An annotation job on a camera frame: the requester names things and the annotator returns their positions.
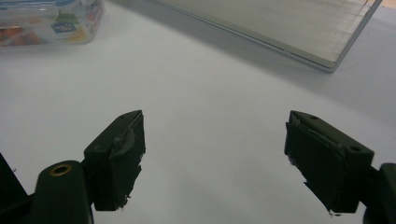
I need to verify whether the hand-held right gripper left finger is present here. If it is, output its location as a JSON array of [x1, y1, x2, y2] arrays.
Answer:
[[83, 109, 147, 212]]

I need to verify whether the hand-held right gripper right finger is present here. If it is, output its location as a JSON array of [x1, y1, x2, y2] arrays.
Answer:
[[283, 110, 375, 215]]

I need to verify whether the clear plastic storage container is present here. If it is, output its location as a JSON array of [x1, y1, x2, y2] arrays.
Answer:
[[0, 0, 106, 49]]

